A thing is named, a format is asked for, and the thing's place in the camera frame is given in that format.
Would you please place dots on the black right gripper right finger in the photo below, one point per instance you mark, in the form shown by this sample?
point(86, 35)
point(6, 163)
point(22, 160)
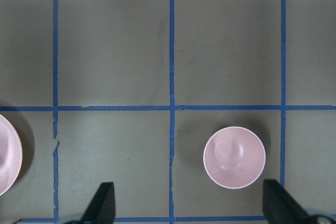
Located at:
point(279, 206)

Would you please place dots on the small pink bowl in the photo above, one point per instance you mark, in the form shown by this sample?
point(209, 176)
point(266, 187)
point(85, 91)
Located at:
point(234, 157)

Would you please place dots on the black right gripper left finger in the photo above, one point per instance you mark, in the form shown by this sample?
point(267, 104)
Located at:
point(102, 206)

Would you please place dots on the pink plate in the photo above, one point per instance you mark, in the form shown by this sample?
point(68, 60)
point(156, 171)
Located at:
point(11, 155)

